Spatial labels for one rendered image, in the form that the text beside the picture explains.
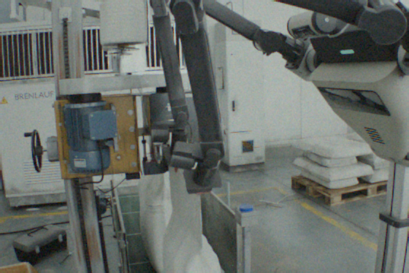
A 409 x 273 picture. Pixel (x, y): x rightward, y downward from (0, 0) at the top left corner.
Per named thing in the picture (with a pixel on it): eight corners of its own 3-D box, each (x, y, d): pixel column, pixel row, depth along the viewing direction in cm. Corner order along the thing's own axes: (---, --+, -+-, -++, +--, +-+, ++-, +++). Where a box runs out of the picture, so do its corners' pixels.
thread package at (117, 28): (149, 44, 126) (147, -5, 123) (100, 46, 121) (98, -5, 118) (143, 47, 141) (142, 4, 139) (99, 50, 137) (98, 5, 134)
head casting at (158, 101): (210, 155, 159) (207, 85, 154) (153, 161, 152) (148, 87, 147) (192, 144, 187) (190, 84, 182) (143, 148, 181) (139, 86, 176)
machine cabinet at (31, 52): (197, 193, 449) (190, 14, 415) (4, 212, 388) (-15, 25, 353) (177, 171, 559) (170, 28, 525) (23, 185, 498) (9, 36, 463)
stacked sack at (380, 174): (411, 179, 413) (413, 166, 411) (371, 187, 395) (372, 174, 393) (388, 171, 454) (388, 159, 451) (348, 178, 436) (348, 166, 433)
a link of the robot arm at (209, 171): (220, 168, 96) (222, 150, 99) (193, 163, 95) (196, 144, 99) (214, 181, 101) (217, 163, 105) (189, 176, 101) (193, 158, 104)
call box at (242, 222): (258, 224, 155) (258, 211, 154) (241, 227, 153) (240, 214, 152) (251, 217, 163) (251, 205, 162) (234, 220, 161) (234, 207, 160)
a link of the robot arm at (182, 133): (189, 132, 126) (188, 122, 131) (168, 132, 125) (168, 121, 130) (187, 147, 131) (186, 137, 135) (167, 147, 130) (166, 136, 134)
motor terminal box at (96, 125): (119, 143, 124) (116, 109, 123) (92, 148, 117) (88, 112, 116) (108, 141, 131) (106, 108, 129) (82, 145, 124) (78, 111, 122)
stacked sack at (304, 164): (354, 168, 434) (355, 156, 431) (309, 176, 411) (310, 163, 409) (332, 161, 473) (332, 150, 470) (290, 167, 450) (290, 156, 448)
